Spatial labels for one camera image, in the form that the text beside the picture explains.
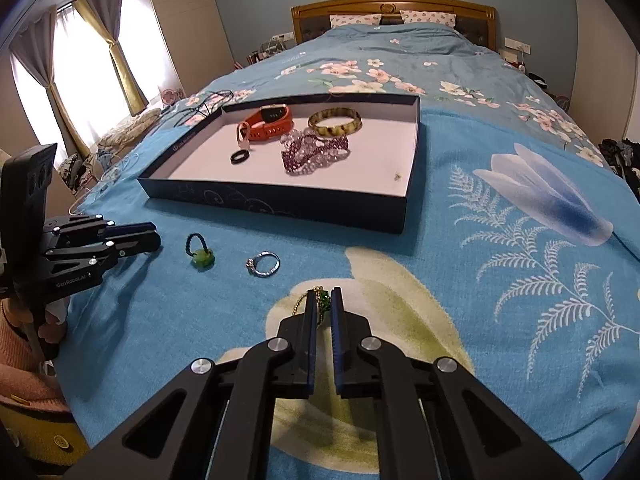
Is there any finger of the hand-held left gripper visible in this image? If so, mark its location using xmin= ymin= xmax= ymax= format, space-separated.
xmin=46 ymin=234 xmax=162 ymax=269
xmin=44 ymin=214 xmax=157 ymax=249

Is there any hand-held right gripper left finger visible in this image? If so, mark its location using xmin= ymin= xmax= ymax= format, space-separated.
xmin=62 ymin=287 xmax=321 ymax=480

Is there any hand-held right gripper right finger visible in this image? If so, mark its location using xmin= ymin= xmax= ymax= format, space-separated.
xmin=330 ymin=286 xmax=583 ymax=480

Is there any black bead green stone ring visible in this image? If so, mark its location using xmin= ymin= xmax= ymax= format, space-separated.
xmin=184 ymin=232 xmax=216 ymax=269

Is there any dark blue shallow box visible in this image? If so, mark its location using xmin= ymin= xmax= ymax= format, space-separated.
xmin=136 ymin=94 xmax=422 ymax=235

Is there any orange smartwatch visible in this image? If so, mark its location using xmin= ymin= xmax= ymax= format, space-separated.
xmin=238 ymin=104 xmax=294 ymax=142

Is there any purple bead bracelet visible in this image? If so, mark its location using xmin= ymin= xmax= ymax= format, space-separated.
xmin=281 ymin=134 xmax=351 ymax=177

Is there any clear crystal bead bracelet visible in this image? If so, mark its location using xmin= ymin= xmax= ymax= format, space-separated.
xmin=279 ymin=127 xmax=348 ymax=173

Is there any tortoiseshell bangle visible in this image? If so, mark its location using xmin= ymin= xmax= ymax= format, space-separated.
xmin=307 ymin=108 xmax=362 ymax=139

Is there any person's left forearm pink sleeve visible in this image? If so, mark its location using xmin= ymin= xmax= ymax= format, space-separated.
xmin=0 ymin=317 xmax=71 ymax=411

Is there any person's left hand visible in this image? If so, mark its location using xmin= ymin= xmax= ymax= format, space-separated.
xmin=2 ymin=300 xmax=68 ymax=348

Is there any folded cream blanket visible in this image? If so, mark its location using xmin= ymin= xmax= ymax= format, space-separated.
xmin=102 ymin=107 xmax=166 ymax=148

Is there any blue floral blanket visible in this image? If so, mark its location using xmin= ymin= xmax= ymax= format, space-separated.
xmin=47 ymin=92 xmax=640 ymax=480

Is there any grey and yellow curtain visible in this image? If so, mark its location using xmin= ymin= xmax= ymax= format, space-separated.
xmin=72 ymin=0 xmax=150 ymax=117
xmin=7 ymin=10 xmax=93 ymax=161

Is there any beige wardrobe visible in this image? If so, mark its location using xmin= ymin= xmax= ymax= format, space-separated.
xmin=122 ymin=0 xmax=236 ymax=106
xmin=570 ymin=0 xmax=640 ymax=141

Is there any person's yellow garment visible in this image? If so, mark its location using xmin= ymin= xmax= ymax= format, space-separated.
xmin=0 ymin=397 xmax=92 ymax=480

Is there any nightstand clutter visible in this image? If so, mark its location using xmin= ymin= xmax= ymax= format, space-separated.
xmin=235 ymin=40 xmax=296 ymax=68
xmin=500 ymin=50 xmax=571 ymax=106

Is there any grey-blue floral duvet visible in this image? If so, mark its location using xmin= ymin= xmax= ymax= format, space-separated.
xmin=165 ymin=24 xmax=608 ymax=171

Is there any patterned pillow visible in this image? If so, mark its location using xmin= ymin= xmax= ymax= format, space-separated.
xmin=329 ymin=12 xmax=383 ymax=29
xmin=398 ymin=9 xmax=457 ymax=28

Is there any wooden bed headboard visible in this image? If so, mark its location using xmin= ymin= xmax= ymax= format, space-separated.
xmin=291 ymin=0 xmax=499 ymax=53

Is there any pile of dark clothes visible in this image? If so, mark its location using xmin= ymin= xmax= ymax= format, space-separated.
xmin=597 ymin=137 xmax=640 ymax=186

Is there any white cable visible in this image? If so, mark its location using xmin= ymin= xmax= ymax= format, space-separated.
xmin=70 ymin=147 xmax=146 ymax=211

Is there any silver ring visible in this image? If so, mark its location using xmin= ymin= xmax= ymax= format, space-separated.
xmin=246 ymin=251 xmax=281 ymax=278

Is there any black cable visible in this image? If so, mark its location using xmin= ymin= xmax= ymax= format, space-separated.
xmin=160 ymin=89 xmax=236 ymax=128

